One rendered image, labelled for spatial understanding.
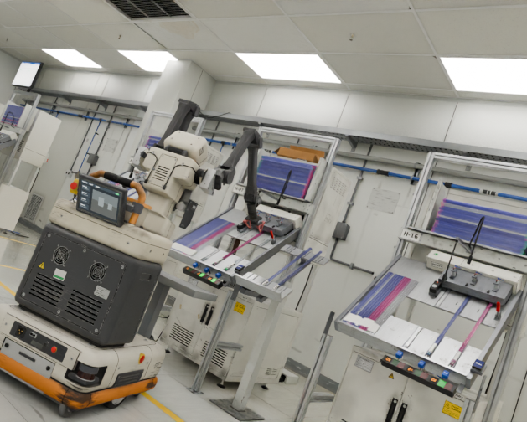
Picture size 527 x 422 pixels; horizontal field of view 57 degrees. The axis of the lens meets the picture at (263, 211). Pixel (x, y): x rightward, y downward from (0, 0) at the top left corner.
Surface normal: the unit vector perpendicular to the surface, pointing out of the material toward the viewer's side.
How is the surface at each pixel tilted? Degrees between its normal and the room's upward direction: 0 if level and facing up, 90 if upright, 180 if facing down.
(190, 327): 90
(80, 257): 90
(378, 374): 90
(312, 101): 90
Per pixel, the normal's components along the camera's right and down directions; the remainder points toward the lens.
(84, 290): -0.27, -0.21
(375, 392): -0.56, -0.30
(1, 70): 0.75, 0.22
